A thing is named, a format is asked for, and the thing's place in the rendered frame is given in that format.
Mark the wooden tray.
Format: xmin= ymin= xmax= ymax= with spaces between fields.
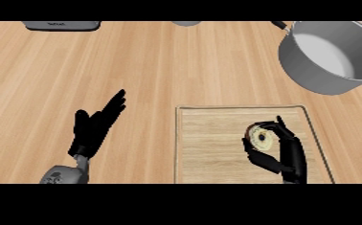
xmin=174 ymin=104 xmax=337 ymax=185

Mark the small grey round object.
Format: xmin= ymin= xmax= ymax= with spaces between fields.
xmin=171 ymin=20 xmax=204 ymax=28

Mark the dark grey flat appliance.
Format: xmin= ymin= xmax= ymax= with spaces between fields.
xmin=21 ymin=20 xmax=102 ymax=33

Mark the cream and brown cupcake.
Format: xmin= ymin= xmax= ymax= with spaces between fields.
xmin=245 ymin=123 xmax=278 ymax=152

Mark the grey metal pot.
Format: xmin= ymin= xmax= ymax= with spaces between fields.
xmin=270 ymin=20 xmax=362 ymax=97

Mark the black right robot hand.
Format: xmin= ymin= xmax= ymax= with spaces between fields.
xmin=241 ymin=115 xmax=309 ymax=185

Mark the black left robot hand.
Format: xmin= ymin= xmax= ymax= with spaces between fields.
xmin=66 ymin=88 xmax=127 ymax=160

